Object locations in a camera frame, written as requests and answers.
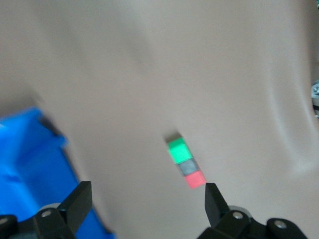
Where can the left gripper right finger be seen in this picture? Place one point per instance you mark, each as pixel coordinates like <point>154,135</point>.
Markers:
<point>214,206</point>

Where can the metal table clamp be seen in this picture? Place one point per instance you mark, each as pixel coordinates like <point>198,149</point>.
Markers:
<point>316,99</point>

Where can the green cube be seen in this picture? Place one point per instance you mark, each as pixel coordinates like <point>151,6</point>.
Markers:
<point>179,150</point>

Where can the black cube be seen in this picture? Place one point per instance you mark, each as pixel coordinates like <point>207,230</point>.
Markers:
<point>188,167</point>

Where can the blue plastic bin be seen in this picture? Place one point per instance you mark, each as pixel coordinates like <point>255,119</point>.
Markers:
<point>37,169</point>

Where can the red cube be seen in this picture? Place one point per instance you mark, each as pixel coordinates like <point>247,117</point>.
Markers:
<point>195,179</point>

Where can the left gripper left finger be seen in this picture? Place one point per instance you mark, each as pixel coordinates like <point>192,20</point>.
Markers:
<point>77,204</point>

